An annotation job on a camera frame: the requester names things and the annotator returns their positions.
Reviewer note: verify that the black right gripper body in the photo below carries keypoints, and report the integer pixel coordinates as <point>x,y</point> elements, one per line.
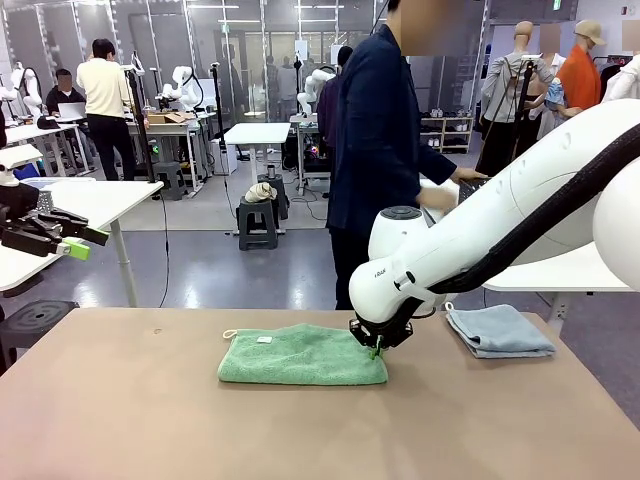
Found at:
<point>385,334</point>

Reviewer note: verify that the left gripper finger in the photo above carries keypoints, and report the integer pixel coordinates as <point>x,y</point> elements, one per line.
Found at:
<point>75,225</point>
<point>50,245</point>

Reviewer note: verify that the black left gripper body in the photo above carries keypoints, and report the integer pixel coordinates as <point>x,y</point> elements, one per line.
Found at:
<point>17,200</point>

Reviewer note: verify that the green towel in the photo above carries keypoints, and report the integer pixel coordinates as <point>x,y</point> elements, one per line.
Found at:
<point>300,357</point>

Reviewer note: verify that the light blue towel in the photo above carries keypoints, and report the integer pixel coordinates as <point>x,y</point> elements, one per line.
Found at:
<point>500,330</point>

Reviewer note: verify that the white towel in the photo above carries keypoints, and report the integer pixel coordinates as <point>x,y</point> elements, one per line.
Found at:
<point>436,199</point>

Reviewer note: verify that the person's right forearm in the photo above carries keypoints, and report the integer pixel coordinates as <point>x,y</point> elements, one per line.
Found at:
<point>432,162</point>

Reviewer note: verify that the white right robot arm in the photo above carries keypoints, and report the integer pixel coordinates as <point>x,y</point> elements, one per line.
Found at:
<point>500,220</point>

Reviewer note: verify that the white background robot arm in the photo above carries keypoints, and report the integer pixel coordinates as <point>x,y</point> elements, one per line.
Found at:
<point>180,82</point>
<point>312,85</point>
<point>30,85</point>

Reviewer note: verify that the person's right hand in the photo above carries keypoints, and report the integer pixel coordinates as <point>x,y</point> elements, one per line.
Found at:
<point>470,176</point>

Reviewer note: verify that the white table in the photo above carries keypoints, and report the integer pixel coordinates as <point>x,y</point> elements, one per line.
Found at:
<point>100,200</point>
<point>550,272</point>

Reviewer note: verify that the white desk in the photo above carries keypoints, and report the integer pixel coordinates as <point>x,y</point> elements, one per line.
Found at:
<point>35,132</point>
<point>257,132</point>

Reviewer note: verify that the black plastic stool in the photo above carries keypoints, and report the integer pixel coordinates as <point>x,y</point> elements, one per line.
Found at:
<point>35,320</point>

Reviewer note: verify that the silver laptop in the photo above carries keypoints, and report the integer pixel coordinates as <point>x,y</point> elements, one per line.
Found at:
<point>71,111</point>

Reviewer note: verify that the grey plastic stool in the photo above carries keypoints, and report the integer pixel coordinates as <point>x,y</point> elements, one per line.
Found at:
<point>170,177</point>
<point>257,222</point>
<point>281,192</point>

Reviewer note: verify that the seated person in black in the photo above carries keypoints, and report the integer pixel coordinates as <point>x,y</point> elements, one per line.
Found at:
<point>62,97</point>

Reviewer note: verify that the black tripod pole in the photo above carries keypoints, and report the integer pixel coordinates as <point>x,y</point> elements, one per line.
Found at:
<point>140,115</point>
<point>216,100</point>
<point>526,85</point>

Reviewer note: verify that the brown cardboard box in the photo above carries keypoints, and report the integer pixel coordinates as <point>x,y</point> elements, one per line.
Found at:
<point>167,118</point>

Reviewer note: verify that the man in cream sweater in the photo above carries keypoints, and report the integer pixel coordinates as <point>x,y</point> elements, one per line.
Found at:
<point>102,85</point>

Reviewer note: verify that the beige cloth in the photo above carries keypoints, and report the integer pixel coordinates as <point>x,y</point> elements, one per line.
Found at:
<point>260,191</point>

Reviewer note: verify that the steel cup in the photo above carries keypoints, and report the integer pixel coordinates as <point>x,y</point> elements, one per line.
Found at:
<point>271,171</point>

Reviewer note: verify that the person in navy jacket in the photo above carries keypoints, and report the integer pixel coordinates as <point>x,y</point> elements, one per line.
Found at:
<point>375,125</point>

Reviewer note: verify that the wooden shoe rack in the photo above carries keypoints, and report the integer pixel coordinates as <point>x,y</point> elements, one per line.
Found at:
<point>447,132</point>

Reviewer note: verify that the person in dark hoodie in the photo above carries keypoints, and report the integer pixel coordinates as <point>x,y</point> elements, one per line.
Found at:
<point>327,110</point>

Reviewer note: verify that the mannequin in grey shirt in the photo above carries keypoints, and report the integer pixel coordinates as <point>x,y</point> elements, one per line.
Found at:
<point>505,85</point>

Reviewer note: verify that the person in white blouse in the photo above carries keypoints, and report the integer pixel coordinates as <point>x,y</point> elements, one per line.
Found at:
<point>552,95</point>

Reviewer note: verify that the mannequin in orange shirt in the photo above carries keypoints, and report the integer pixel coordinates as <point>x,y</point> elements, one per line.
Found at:
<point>580,80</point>

